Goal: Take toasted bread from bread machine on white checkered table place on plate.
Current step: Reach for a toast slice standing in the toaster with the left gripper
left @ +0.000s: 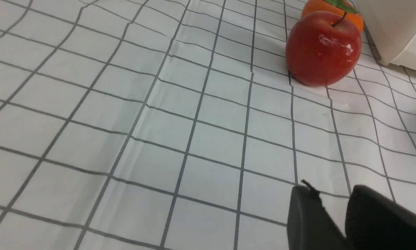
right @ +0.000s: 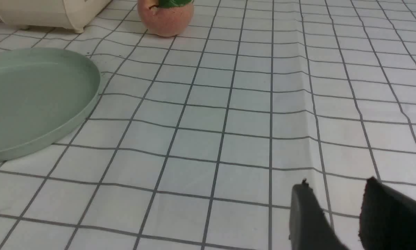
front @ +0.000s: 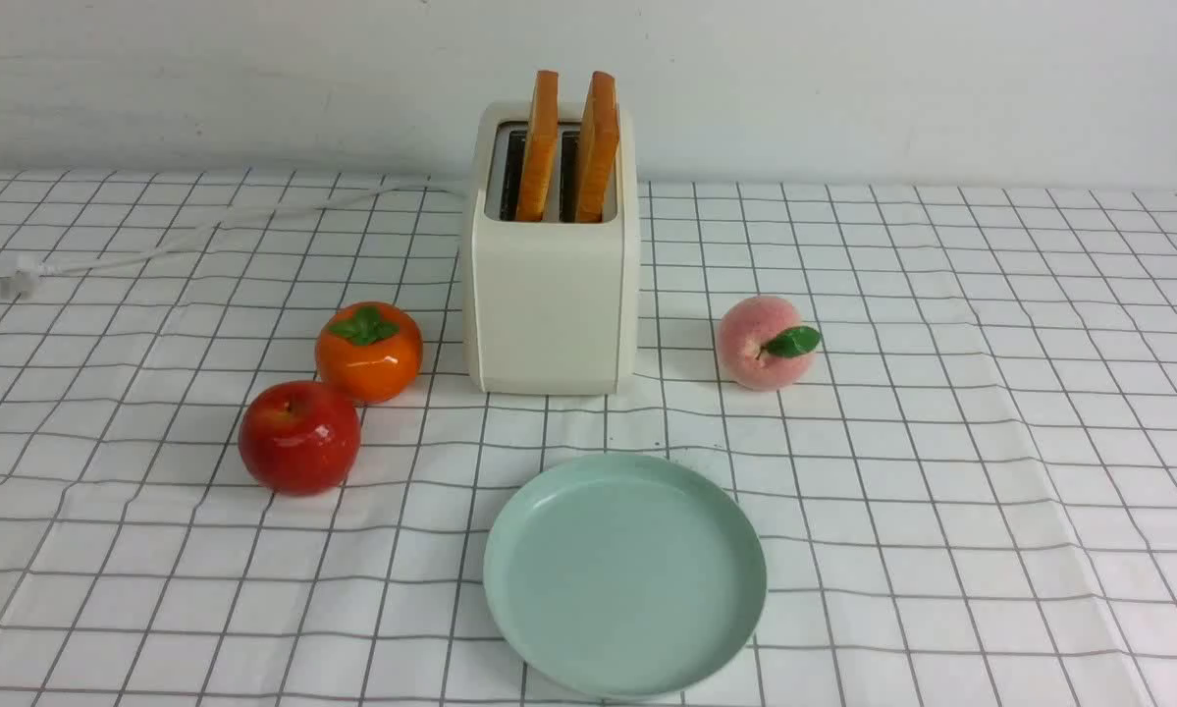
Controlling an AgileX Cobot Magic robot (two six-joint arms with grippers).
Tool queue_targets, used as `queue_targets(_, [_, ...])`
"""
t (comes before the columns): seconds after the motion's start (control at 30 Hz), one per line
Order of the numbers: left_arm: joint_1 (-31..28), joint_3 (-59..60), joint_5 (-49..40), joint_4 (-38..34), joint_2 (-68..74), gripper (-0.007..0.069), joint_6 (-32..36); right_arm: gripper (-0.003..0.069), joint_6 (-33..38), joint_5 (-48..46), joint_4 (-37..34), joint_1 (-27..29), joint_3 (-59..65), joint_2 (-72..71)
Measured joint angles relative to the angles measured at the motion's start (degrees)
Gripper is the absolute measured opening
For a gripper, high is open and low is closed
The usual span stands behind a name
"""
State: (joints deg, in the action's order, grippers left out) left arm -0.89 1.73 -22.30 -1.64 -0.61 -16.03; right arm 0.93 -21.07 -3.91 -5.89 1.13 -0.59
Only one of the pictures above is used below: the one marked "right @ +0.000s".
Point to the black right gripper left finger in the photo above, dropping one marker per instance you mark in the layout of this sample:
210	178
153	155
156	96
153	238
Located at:
308	226

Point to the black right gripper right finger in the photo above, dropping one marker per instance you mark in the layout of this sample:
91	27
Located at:
388	218

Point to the white grid tablecloth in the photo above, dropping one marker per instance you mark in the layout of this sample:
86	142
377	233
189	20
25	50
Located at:
196	140

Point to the pink peach with leaf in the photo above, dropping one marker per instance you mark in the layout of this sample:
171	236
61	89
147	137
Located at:
165	18

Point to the light green round plate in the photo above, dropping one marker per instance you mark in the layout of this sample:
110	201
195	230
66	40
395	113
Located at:
45	93

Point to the cream white toaster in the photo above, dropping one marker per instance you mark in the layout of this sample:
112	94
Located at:
71	15

